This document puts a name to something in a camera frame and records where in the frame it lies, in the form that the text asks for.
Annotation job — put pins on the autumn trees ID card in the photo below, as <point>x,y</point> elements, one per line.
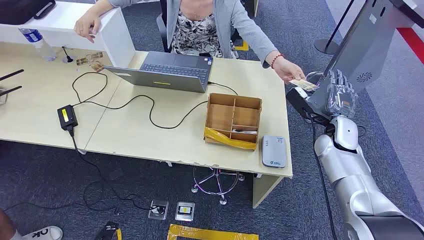
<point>306,85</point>

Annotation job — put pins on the black stanchion pole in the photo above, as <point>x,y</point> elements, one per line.
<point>326,46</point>

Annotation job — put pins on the person's right hand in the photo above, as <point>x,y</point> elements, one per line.
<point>87,26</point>

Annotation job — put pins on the yellow tape strip on box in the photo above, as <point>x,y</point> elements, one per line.
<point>228,140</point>

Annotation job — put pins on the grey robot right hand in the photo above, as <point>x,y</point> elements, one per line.
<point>341,99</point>

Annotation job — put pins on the grey kiosk stand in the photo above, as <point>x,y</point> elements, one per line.
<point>364,43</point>

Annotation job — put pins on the grey laptop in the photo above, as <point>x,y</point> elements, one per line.
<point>172,69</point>

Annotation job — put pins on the floor socket with plug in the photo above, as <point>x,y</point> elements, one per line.
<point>158,210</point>

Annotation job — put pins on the metal device edge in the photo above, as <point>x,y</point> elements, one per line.
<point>3,99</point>

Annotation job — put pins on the clear plastic hand film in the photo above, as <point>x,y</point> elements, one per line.
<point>342,101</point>

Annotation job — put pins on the clear plastic water bottle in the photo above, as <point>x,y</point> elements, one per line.
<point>41,46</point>

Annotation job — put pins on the clear round base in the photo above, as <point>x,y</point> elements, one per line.
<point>314,78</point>

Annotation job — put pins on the wooden desk leg panel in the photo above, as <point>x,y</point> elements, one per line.
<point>265,190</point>

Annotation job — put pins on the black antenna rod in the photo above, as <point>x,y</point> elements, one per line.
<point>11,75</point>
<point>10,91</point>

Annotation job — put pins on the yellow floor tape strip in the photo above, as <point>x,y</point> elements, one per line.
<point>212,234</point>

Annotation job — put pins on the chrome stool base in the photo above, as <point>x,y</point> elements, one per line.
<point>217,182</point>

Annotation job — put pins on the black power adapter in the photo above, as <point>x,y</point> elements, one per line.
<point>67,116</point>

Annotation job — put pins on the person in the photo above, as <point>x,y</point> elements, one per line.
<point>198,33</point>

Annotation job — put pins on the person's right forearm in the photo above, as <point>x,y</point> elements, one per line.
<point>102,8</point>

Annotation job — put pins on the cardboard divider box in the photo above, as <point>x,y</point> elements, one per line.
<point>220,116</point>

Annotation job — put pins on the white room key card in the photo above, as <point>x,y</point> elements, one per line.
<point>245,131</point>

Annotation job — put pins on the floor socket with label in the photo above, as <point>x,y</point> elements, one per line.
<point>184,211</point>

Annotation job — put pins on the bystander's leg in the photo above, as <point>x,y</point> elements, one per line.
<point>6,227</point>

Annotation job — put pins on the grey white card reader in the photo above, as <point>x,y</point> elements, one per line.
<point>274,152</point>

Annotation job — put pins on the white shoe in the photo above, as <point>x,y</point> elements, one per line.
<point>43,234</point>

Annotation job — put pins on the person's left forearm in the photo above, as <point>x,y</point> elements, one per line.
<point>255,39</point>

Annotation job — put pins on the red floor strip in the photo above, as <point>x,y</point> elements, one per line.
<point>412,41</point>

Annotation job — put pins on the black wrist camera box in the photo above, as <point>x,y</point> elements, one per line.
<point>298,101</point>

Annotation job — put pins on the black yellow tool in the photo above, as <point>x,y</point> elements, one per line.
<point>107,230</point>

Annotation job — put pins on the wooden furniture panel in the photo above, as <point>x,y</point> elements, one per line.
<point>254,6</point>

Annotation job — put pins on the person's left hand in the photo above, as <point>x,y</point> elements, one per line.
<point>290,71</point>

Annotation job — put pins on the black bag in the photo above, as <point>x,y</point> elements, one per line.
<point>20,10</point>

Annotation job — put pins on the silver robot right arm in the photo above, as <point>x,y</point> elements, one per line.
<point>344,165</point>

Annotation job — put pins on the white counter box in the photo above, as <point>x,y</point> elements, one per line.
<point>66,33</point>

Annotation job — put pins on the short yellow tape mark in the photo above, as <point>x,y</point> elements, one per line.
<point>242,46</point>

